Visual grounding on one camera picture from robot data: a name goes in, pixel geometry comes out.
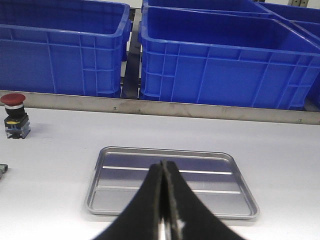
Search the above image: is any blue plastic crate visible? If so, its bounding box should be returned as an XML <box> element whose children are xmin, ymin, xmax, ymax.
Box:
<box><xmin>0</xmin><ymin>0</ymin><xmax>132</xmax><ymax>98</ymax></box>
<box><xmin>139</xmin><ymin>6</ymin><xmax>320</xmax><ymax>110</ymax></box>

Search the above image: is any steel table edge rail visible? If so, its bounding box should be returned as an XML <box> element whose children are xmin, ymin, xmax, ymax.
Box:
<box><xmin>0</xmin><ymin>90</ymin><xmax>320</xmax><ymax>126</ymax></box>

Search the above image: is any blue plastic crate centre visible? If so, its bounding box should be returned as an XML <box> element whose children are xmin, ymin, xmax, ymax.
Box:
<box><xmin>0</xmin><ymin>0</ymin><xmax>132</xmax><ymax>98</ymax></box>

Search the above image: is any blue plastic crate right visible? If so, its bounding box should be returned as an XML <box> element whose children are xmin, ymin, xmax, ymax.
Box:
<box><xmin>139</xmin><ymin>6</ymin><xmax>320</xmax><ymax>110</ymax></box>

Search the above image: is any silver metal tray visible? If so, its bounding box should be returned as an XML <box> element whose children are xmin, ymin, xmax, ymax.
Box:
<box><xmin>86</xmin><ymin>146</ymin><xmax>260</xmax><ymax>221</ymax></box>

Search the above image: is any grey split clamp block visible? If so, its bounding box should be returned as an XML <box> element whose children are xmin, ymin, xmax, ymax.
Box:
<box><xmin>0</xmin><ymin>163</ymin><xmax>9</xmax><ymax>179</ymax></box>

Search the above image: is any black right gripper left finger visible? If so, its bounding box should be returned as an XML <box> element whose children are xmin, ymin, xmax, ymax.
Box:
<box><xmin>95</xmin><ymin>160</ymin><xmax>164</xmax><ymax>240</ymax></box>

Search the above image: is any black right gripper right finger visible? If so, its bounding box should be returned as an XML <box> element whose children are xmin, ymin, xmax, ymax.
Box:
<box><xmin>162</xmin><ymin>160</ymin><xmax>243</xmax><ymax>240</ymax></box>

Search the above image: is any blue crate behind right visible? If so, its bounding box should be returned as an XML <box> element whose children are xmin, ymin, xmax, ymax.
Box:
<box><xmin>141</xmin><ymin>0</ymin><xmax>272</xmax><ymax>18</ymax></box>

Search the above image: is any blue crate far right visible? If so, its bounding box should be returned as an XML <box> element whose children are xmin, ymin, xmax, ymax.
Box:
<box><xmin>256</xmin><ymin>2</ymin><xmax>320</xmax><ymax>110</ymax></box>

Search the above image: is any red emergency stop button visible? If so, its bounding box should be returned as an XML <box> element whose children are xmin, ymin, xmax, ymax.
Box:
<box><xmin>0</xmin><ymin>93</ymin><xmax>31</xmax><ymax>139</ymax></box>

